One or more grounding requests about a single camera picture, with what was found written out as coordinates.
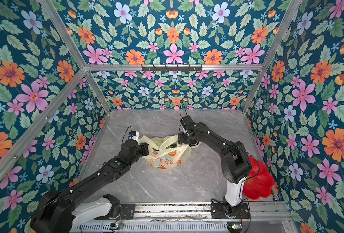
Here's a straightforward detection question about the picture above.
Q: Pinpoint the cream plastic bag orange print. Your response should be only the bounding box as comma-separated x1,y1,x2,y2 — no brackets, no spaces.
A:
140,135,192,170

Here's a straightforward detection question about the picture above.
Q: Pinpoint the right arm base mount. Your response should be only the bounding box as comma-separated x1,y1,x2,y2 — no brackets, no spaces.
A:
210,199,251,219

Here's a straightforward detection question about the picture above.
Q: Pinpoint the small circuit board right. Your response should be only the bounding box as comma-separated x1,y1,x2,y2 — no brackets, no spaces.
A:
227,222,243,233

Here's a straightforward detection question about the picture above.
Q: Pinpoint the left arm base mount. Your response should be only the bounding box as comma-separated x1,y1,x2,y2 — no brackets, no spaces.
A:
95,194,136,220

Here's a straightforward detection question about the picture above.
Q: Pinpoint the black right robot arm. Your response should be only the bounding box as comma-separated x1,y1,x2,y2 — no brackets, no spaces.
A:
178,115,252,217

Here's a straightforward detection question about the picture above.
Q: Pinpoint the small circuit board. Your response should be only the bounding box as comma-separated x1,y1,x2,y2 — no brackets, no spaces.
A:
227,222,243,233
110,222,124,231

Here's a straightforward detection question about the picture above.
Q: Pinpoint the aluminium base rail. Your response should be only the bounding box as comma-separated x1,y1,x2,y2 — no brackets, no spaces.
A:
68,201,298,233

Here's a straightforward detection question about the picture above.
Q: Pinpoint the small circuit board left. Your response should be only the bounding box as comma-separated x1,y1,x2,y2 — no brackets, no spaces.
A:
110,222,124,231

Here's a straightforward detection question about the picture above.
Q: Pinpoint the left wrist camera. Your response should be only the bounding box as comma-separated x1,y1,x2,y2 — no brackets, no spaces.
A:
128,131,140,144

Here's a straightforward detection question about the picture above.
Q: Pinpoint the green grapes bunch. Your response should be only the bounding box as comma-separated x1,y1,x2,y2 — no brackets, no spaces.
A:
166,144,177,149

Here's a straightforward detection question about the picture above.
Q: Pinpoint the black hook rail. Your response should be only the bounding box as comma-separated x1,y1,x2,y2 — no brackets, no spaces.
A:
141,65,203,72

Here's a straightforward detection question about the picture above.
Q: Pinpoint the red flower-shaped plate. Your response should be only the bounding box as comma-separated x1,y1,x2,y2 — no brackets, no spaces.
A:
243,156,275,200

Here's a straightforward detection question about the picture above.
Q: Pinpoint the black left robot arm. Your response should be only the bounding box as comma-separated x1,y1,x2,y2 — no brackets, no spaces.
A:
30,139,149,233

